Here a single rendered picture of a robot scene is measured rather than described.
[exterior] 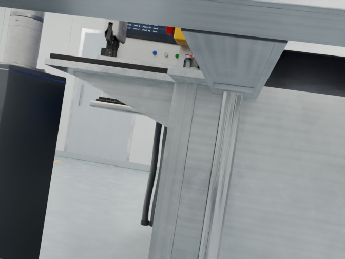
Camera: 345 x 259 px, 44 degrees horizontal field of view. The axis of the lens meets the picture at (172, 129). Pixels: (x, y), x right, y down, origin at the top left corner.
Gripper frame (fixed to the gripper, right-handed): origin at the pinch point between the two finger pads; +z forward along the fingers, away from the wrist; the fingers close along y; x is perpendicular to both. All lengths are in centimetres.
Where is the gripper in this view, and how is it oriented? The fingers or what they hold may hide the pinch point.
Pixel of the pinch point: (110, 56)
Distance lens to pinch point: 138.8
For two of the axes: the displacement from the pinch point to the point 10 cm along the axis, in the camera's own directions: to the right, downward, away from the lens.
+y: 1.4, 0.2, 9.9
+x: -9.8, -1.5, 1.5
